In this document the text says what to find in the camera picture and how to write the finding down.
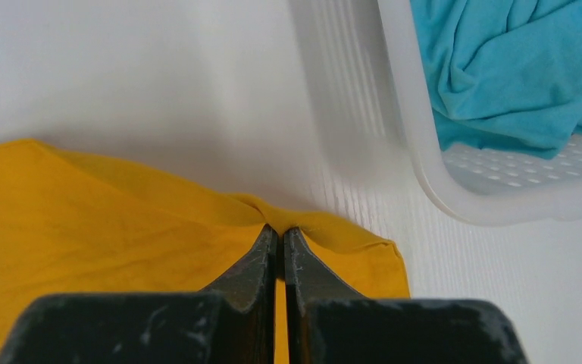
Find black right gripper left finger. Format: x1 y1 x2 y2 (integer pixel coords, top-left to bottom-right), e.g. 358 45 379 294
0 226 277 363

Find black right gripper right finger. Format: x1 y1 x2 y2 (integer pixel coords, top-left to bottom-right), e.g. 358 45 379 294
283 228 528 363

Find yellow t-shirt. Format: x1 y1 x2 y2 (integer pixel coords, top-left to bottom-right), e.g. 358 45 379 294
0 140 410 348

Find white plastic laundry basket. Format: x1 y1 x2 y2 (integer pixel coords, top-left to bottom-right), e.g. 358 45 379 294
288 1 582 226

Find light blue t-shirt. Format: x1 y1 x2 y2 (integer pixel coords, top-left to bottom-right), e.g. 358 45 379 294
411 0 582 159

